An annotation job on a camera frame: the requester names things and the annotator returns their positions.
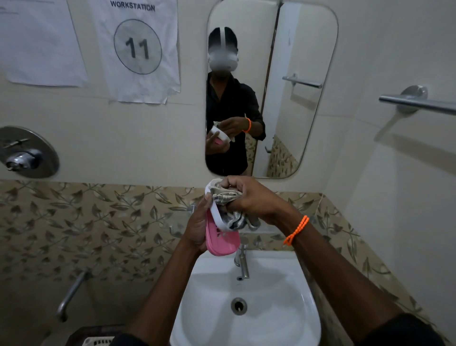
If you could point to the rounded wall mirror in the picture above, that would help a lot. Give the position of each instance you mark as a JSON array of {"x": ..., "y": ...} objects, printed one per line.
[{"x": 292, "y": 53}]

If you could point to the person's left thumb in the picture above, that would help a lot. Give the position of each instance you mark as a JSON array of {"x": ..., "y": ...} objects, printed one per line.
[{"x": 207, "y": 208}]

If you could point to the white ceramic sink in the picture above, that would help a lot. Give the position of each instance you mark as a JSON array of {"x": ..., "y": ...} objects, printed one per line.
[{"x": 263, "y": 310}]

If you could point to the chrome sink tap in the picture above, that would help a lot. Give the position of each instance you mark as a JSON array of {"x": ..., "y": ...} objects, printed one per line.
[{"x": 243, "y": 263}]

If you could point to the person's left forearm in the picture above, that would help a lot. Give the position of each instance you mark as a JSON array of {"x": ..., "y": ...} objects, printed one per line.
[{"x": 167, "y": 292}]

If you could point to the black shirt sleeve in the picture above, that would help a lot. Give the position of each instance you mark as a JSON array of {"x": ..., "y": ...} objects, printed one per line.
[{"x": 406, "y": 331}]

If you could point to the dark plastic basket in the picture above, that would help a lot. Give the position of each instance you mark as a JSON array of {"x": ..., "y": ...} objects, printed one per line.
[{"x": 92, "y": 337}]

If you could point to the white paper sign with circle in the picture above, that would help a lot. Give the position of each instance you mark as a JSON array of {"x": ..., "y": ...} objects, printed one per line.
[{"x": 142, "y": 71}]

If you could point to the person's right hand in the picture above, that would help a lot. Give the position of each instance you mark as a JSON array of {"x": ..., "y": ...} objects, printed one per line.
[{"x": 260, "y": 201}]

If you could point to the person's left hand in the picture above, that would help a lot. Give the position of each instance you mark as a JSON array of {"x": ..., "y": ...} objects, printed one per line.
[{"x": 194, "y": 228}]

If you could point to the person's right forearm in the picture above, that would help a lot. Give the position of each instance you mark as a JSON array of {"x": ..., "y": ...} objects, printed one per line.
[{"x": 338, "y": 278}]

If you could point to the chrome towel bar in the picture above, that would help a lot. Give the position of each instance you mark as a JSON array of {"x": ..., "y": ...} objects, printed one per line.
[{"x": 420, "y": 103}]

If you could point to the pink plastic soap dish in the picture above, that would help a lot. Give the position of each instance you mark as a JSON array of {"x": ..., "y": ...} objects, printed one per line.
[{"x": 222, "y": 242}]

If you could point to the white grey patterned cloth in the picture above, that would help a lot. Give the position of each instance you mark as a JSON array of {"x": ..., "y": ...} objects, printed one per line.
[{"x": 228, "y": 217}]

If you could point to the person's right fingers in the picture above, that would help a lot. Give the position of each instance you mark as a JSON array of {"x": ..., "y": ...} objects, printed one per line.
[{"x": 233, "y": 182}]

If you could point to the chrome shower mixer valve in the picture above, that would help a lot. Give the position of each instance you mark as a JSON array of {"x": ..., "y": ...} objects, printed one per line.
[{"x": 32, "y": 153}]

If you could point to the plain white paper sheet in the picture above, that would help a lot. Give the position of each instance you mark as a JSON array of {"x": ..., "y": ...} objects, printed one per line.
[{"x": 42, "y": 46}]

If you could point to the chrome wall spout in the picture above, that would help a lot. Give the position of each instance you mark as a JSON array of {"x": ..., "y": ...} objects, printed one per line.
[{"x": 71, "y": 292}]

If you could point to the metal sink drain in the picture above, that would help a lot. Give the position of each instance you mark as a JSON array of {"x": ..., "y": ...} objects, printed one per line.
[{"x": 239, "y": 306}]

